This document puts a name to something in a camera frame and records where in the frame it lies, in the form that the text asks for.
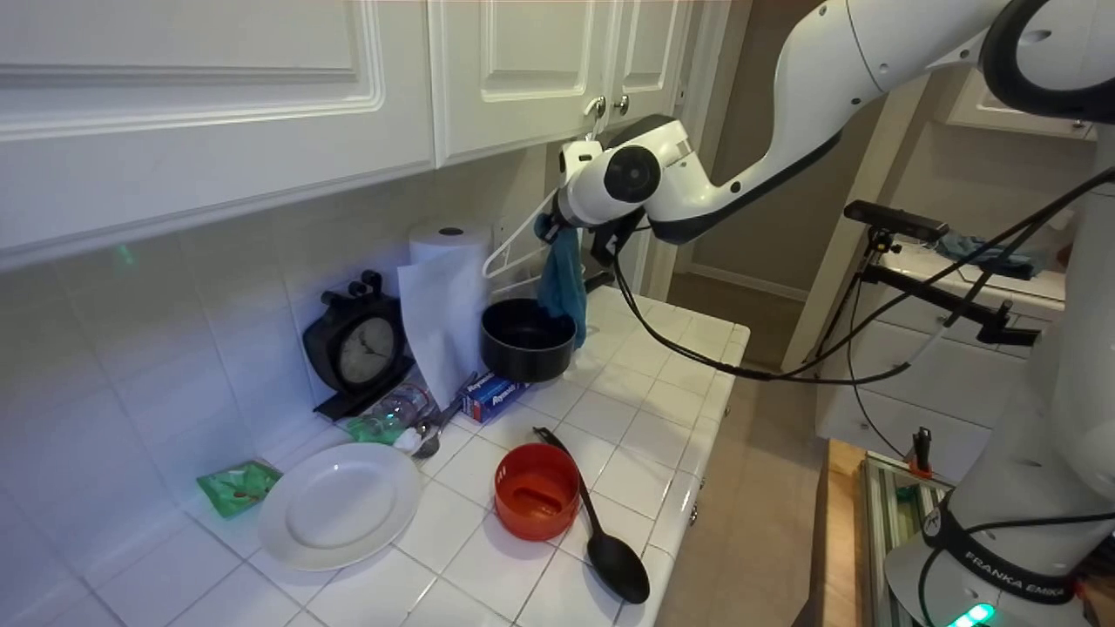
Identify black and orange clamp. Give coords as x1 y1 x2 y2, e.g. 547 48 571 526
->
908 426 936 481

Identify green packet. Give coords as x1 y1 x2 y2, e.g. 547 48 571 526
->
196 460 283 520

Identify small white wall cabinet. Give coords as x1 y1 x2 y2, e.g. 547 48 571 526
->
944 68 1100 142

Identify black serving spoon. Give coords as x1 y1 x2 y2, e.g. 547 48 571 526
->
532 426 652 606

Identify white base cabinet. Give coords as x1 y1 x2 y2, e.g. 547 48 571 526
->
814 242 1069 486

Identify black table clock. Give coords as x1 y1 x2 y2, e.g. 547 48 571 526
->
301 269 417 422

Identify white plate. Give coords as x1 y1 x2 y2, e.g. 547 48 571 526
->
257 442 424 573

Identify paper towel roll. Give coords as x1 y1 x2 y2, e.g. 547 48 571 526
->
397 221 494 410

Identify narrow white cabinet door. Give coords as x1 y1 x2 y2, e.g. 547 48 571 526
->
610 0 692 128

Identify clear plastic bottle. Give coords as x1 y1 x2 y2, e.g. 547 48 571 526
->
347 382 438 454

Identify white hanger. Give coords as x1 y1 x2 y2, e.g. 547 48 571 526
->
482 103 611 297

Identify blue foil box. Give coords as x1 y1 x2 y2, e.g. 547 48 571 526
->
459 372 530 426

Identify camera on mount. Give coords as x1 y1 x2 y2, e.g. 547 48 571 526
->
842 199 1043 349

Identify orange bowl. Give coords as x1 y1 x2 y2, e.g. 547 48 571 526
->
493 442 583 543

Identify metal spoon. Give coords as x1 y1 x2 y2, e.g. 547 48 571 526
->
411 373 481 461

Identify black pot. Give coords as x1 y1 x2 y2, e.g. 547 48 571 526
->
480 271 616 385

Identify blue towel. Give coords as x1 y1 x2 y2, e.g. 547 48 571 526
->
534 212 590 350

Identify grey blue cloth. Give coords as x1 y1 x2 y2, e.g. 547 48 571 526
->
937 229 1053 281

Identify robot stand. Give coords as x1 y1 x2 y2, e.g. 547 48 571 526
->
791 438 959 627

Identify black cable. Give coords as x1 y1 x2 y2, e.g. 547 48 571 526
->
845 253 912 460

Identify wide white cabinet door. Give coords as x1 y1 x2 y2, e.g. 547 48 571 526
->
0 0 436 273

